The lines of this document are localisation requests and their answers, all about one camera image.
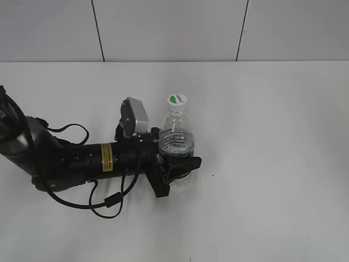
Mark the clear Cestbon water bottle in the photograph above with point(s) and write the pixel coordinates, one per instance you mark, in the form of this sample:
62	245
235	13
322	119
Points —
175	137

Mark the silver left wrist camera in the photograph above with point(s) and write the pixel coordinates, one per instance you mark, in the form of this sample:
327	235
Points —
134	119

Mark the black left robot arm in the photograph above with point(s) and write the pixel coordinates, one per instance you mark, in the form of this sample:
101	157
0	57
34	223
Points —
56	164

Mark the white green bottle cap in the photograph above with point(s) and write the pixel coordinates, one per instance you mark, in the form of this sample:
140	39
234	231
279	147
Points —
177	102

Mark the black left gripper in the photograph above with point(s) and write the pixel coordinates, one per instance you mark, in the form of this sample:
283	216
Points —
138	154

